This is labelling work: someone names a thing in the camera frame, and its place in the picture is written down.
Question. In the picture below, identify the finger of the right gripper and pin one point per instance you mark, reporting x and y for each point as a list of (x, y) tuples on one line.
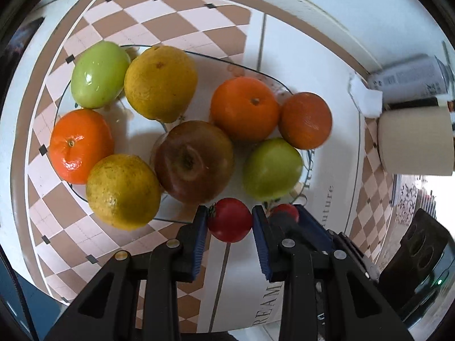
[(313, 231), (285, 227)]

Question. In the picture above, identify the red cherry tomato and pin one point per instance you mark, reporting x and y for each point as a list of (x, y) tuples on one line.
[(229, 220), (287, 209)]

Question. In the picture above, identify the grey spray can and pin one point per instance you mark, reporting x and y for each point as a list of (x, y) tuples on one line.
[(420, 77)]

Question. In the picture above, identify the cream utensil holder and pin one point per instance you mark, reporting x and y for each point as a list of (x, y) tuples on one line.
[(417, 141)]

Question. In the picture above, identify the white crumpled tissue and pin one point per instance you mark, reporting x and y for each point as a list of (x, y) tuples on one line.
[(367, 101)]

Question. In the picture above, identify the brownish orange fruit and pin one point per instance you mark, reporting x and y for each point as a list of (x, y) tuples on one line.
[(305, 121)]

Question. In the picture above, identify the checkered brown table mat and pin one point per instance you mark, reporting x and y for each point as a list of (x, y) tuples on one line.
[(230, 290)]

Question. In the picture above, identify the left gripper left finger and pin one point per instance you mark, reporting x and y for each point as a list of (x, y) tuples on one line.
[(134, 297)]

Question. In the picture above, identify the yellow lemon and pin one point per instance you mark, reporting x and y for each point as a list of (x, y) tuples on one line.
[(161, 82)]

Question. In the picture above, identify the yellow orange citrus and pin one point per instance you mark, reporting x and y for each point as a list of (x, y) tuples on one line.
[(123, 191)]

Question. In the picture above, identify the green apple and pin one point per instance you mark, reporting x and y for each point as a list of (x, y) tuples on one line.
[(99, 73), (271, 170)]

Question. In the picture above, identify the dark red apple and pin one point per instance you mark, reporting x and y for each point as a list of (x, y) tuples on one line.
[(195, 162)]

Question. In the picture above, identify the orange tangerine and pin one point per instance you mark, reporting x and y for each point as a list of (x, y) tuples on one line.
[(245, 109), (79, 140)]

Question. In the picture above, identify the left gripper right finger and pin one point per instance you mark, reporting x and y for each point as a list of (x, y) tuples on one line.
[(326, 295)]

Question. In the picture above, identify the floral oval ceramic plate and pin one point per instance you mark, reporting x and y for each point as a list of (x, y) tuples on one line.
[(167, 131)]

